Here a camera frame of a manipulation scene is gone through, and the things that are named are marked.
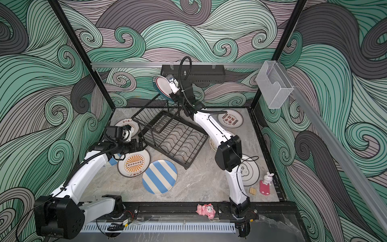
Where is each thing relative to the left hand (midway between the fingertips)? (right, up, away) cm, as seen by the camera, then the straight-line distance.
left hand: (140, 144), depth 82 cm
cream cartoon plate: (+43, -3, +16) cm, 46 cm away
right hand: (+20, +34, -1) cm, 39 cm away
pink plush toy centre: (+36, -30, -11) cm, 48 cm away
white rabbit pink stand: (+68, -22, -2) cm, 72 cm away
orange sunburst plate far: (-18, +12, +28) cm, 35 cm away
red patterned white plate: (+60, +14, +30) cm, 69 cm away
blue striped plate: (+10, -20, +3) cm, 22 cm away
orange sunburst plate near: (-6, -14, +8) cm, 17 cm away
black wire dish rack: (+15, +8, -2) cm, 17 cm away
